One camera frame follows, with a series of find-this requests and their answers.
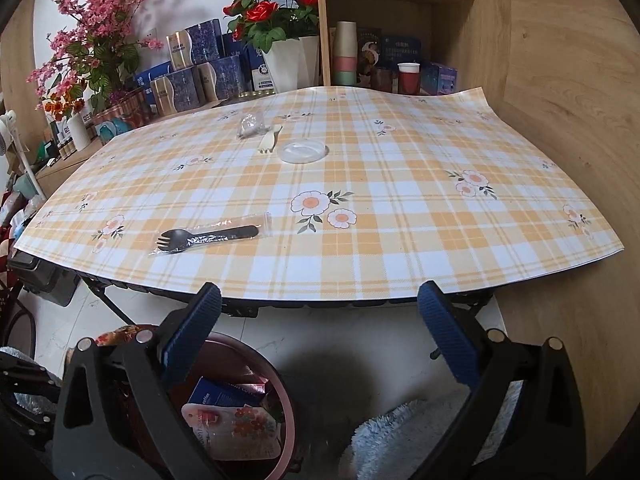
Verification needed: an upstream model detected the small white plastic fork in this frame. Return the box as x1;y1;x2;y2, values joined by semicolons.
256;124;284;155

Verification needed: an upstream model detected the white angular flower vase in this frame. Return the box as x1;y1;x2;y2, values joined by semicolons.
261;35;321;95

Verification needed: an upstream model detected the brown paper wrapper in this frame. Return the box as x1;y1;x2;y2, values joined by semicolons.
95;324;161;347

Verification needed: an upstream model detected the gold and blue gift box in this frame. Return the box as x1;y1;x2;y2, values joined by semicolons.
166;19;223;70
150;67;206;117
196;56;248;103

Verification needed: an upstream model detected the crumpled clear plastic wrap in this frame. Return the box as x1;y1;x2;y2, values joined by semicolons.
236;112;267;141

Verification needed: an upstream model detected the long blue box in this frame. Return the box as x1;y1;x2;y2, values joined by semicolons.
132;62;173;93

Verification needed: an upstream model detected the striped woven basket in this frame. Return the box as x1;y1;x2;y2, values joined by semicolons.
92;87;156;141

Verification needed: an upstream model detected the red rose bouquet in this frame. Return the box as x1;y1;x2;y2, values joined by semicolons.
222;0;321;53

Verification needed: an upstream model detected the row of small bottles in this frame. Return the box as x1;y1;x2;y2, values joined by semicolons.
47;130;76;161

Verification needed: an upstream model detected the blue and white box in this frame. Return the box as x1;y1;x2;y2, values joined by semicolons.
248;55;276;93

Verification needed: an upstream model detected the red and white paper cup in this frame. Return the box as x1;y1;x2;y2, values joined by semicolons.
397;62;420;95

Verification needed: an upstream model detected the yellow plaid floral tablecloth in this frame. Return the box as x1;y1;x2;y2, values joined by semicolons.
12;86;627;308

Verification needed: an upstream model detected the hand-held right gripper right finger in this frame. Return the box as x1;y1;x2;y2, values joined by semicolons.
417;281;587;480

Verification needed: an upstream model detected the black storage case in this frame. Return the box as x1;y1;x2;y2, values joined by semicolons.
7;252;81;308

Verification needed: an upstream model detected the dark blue shelf box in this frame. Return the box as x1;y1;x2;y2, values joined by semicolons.
381;35;423;68

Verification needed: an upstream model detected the orange flower bunch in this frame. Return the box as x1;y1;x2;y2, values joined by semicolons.
42;95;86;121

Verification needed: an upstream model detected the wooden shelf unit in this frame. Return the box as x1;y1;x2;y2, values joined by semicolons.
315;0;476;96

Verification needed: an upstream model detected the pink blossom arrangement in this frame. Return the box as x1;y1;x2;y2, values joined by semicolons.
27;0;171;111

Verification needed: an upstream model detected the illustrated moon box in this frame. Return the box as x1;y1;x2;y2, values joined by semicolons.
356;27;383;86

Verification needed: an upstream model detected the light blue box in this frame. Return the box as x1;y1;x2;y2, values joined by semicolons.
420;62;458;97

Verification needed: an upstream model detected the white desk fan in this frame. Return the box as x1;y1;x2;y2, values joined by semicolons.
0;112;48;201

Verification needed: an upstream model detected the white floral plastic tray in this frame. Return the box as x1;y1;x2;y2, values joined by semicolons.
181;402;284;461

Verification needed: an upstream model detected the blue coffee box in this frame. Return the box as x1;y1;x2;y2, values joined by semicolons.
192;376;266;408

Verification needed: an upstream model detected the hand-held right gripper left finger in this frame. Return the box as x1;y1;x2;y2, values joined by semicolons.
52;282;223;480

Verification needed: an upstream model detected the slim white vase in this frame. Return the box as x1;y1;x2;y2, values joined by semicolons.
66;112;91;152

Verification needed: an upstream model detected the black spork in clear wrap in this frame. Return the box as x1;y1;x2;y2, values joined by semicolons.
150;211;274;257

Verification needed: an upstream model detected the round translucent plastic lid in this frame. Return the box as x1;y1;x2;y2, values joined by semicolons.
277;140;331;165

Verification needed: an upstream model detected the brown glass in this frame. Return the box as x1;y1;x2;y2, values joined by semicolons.
372;67;398;92

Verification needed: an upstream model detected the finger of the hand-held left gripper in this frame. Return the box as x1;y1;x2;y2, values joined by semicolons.
0;352;61;397

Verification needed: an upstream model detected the maroon plastic bin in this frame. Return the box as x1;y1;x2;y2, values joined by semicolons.
95;327;301;480

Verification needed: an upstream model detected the stack of pastel cups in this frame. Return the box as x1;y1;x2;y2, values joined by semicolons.
334;21;358;86

